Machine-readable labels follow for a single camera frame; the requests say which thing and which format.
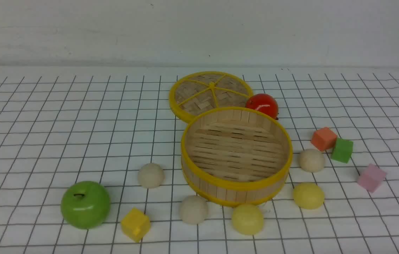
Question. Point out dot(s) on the red tomato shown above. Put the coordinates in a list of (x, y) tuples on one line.
[(264, 103)]

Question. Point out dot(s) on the yellow foam cube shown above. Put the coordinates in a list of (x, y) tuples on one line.
[(135, 225)]

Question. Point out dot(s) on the woven bamboo steamer lid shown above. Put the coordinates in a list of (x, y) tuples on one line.
[(199, 92)]

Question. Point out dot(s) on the orange foam cube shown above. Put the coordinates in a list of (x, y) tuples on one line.
[(324, 139)]

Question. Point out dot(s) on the bamboo steamer tray yellow rim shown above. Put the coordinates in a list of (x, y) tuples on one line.
[(235, 155)]

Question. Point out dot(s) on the yellow bun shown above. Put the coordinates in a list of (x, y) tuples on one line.
[(247, 219), (308, 196)]

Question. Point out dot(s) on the yellow bun front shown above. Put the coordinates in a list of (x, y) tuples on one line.
[(247, 219)]

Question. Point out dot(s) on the white bun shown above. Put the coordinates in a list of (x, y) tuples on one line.
[(193, 210), (151, 175), (311, 160)]

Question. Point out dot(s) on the white bun front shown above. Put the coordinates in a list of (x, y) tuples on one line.
[(193, 210)]

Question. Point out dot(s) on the pink foam cube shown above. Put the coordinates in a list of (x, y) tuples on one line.
[(371, 178)]

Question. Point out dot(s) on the green foam cube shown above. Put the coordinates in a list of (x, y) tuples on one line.
[(342, 150)]

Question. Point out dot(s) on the green apple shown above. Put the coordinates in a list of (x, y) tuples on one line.
[(85, 205)]

